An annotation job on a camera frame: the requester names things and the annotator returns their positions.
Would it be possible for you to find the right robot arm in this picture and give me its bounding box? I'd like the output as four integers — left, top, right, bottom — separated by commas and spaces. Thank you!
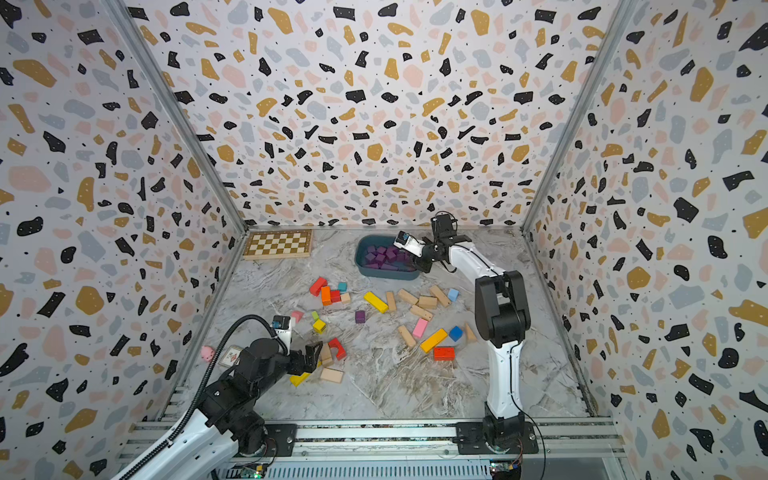
396, 212, 531, 452

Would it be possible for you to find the natural wood flat block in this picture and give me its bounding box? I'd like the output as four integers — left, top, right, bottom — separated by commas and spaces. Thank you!
417, 296, 438, 310

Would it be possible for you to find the natural wood long plank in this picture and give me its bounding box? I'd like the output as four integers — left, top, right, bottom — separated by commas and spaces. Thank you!
397, 325, 416, 349

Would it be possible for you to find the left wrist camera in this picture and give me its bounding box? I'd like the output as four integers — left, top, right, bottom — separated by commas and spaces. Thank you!
272, 315, 295, 353

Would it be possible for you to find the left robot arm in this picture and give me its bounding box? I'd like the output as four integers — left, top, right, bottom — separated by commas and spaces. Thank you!
116, 338, 323, 479

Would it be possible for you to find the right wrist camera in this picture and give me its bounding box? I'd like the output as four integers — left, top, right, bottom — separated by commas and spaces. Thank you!
393, 231, 425, 258

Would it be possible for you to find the aluminium corner post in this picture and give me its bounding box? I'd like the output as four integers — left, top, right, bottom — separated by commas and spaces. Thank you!
520, 0, 636, 234

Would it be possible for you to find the red wedge block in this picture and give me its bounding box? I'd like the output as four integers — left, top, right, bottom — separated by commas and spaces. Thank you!
432, 347, 456, 362

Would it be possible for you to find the orange rectangular block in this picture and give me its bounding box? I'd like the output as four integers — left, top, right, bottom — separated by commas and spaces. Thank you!
320, 286, 333, 306

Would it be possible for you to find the pink rectangular block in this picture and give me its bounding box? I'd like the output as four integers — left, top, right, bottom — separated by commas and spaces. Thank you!
412, 318, 429, 339

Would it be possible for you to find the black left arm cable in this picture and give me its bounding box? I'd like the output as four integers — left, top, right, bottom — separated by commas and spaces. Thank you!
113, 314, 277, 480

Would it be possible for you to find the square card on table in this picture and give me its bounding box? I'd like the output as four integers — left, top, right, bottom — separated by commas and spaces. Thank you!
218, 345, 242, 368

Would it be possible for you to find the red arch block front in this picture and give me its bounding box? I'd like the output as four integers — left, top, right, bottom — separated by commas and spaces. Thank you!
328, 338, 347, 360

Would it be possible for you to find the wooden chessboard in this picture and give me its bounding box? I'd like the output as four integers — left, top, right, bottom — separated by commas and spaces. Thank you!
243, 230, 312, 261

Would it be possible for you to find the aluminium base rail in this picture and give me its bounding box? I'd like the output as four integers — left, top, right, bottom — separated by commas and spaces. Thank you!
113, 416, 631, 480

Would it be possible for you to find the yellow orange long block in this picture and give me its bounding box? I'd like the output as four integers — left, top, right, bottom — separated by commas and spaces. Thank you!
420, 328, 448, 354

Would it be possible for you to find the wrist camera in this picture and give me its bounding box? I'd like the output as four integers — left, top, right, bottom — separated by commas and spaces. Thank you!
272, 315, 295, 353
393, 231, 425, 258

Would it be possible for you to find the teal plastic storage bin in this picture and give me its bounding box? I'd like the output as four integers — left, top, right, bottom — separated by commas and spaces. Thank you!
354, 235, 421, 281

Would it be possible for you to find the yellow cube block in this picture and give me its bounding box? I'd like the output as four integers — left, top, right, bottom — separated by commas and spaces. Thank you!
312, 319, 326, 334

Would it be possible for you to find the yellow block near gripper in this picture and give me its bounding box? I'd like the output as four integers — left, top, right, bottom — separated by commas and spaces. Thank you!
289, 372, 310, 387

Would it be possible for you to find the natural wood long block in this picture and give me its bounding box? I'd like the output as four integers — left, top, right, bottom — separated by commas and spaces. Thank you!
430, 285, 451, 307

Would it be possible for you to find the natural wood thick block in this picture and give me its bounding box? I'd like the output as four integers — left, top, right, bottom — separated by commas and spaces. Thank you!
397, 289, 419, 305

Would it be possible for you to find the natural wood square block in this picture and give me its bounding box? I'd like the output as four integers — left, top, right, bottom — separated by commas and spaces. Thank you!
320, 368, 344, 384

